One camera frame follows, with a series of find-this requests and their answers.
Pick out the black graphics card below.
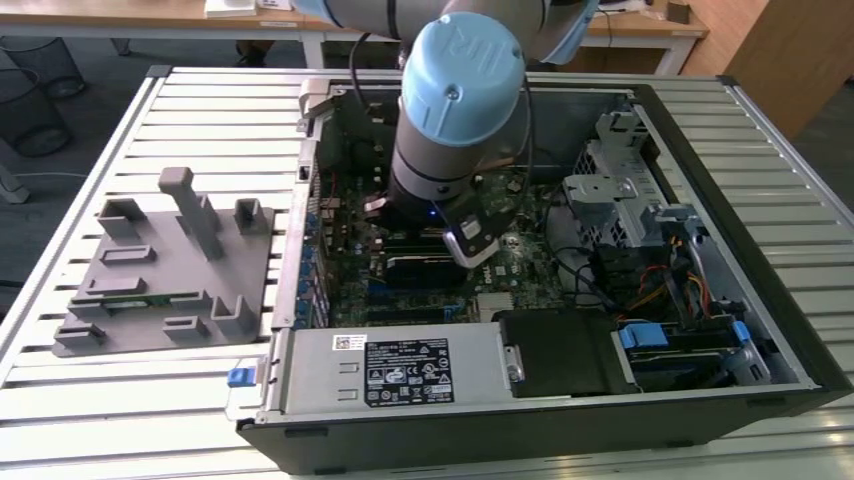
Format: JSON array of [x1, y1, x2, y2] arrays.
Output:
[[383, 253, 473, 290]]

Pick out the green motherboard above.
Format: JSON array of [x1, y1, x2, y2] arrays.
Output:
[[313, 167, 593, 329]]

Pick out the silver finned heatsink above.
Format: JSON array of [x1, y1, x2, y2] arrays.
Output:
[[477, 293, 520, 321]]

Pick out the silver metal drive cage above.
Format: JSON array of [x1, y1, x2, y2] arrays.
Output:
[[560, 112, 709, 251]]

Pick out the grey power supply unit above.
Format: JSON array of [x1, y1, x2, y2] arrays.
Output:
[[263, 322, 529, 414]]

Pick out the grey parts rack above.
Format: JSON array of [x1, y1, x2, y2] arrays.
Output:
[[51, 167, 277, 359]]

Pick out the blue disk carrier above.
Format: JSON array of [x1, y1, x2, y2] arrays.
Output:
[[617, 322, 673, 351]]

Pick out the green RAM stick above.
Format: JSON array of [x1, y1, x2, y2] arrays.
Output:
[[103, 295, 174, 310]]

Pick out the black PC case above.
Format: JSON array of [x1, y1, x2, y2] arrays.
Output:
[[223, 74, 854, 476]]

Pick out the white box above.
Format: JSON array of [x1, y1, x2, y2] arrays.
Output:
[[203, 0, 259, 20]]

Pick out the wooden desk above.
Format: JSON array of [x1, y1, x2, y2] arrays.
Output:
[[303, 0, 713, 76], [0, 0, 329, 69]]

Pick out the wooden cabinet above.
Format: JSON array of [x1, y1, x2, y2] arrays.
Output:
[[680, 0, 854, 141]]

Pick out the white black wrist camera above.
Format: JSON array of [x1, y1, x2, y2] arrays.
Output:
[[439, 192, 504, 271]]

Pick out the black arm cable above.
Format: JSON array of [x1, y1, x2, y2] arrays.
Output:
[[517, 74, 540, 174]]

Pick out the coloured power wires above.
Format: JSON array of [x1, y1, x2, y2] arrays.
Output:
[[617, 264, 713, 324]]

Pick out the black wire wastebasket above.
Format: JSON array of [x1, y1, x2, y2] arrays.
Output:
[[0, 67, 74, 159], [0, 37, 89, 99]]

